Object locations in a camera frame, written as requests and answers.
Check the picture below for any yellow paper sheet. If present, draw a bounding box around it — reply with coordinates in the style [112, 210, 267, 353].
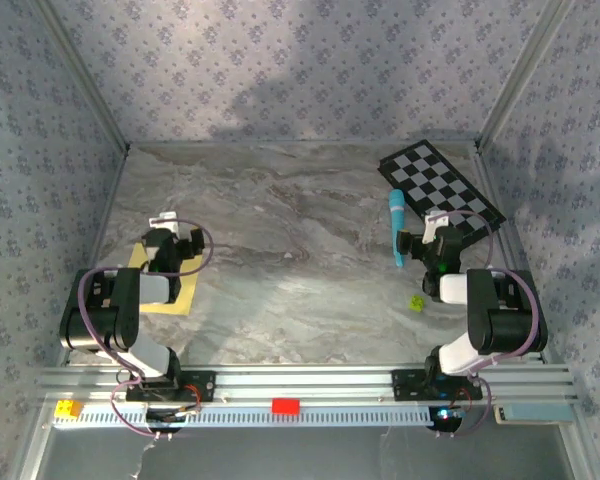
[128, 243, 204, 316]

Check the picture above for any turquoise plastic tool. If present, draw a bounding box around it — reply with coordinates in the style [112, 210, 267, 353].
[387, 188, 409, 269]

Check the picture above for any black grey checkerboard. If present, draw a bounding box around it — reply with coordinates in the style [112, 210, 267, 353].
[377, 139, 508, 246]

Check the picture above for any black controller board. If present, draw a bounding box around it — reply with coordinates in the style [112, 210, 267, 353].
[144, 407, 201, 434]
[427, 405, 469, 434]

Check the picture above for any yellow toy brick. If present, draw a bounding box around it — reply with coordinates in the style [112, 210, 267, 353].
[54, 399, 84, 419]

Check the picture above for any pale blue box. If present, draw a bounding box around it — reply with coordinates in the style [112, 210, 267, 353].
[493, 402, 576, 426]

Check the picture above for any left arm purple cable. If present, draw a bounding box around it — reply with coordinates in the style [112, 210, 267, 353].
[77, 218, 216, 441]

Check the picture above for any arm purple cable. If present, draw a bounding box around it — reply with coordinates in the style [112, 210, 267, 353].
[437, 212, 540, 441]
[77, 218, 216, 441]

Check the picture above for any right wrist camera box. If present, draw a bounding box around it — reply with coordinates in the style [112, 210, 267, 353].
[424, 210, 451, 245]

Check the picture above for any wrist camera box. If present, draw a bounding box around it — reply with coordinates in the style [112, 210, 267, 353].
[148, 212, 180, 232]
[424, 210, 451, 245]

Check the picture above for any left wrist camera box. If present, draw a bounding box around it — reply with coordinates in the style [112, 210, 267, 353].
[148, 212, 180, 232]

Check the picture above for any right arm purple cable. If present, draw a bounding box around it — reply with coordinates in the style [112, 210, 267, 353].
[437, 212, 540, 441]

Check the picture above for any aluminium side rail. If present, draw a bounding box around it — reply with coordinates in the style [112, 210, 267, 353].
[57, 144, 131, 366]
[474, 144, 551, 365]

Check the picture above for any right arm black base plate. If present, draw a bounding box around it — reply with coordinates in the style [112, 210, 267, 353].
[390, 368, 484, 402]

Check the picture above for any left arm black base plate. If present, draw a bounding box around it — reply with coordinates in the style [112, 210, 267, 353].
[124, 370, 217, 404]

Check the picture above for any long aluminium rail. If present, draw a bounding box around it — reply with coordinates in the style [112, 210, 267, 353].
[34, 364, 579, 406]

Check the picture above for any white slotted cable duct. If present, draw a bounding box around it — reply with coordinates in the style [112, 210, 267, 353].
[52, 403, 431, 429]

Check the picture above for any aluminium corner post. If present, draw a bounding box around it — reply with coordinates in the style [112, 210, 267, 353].
[32, 0, 131, 154]
[473, 0, 577, 154]

